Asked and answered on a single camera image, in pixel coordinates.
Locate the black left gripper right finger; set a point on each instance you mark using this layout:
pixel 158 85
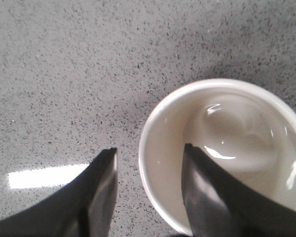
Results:
pixel 218 205

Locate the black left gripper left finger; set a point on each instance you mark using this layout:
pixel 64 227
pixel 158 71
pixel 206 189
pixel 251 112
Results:
pixel 82 208

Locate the white smiley mug black handle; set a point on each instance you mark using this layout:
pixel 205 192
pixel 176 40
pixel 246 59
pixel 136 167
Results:
pixel 243 128

